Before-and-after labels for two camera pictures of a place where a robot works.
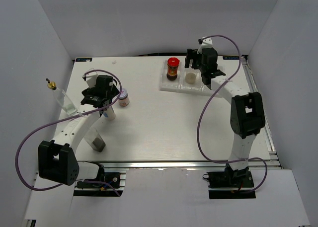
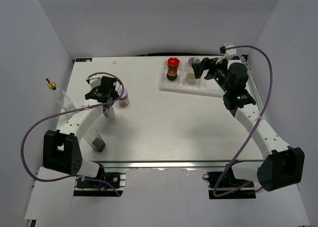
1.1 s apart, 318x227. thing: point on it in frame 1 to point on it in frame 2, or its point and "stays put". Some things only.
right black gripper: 192,54 to 207,64
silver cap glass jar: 109,113 stays put
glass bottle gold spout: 62,98 stays put
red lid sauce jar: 173,64 stays put
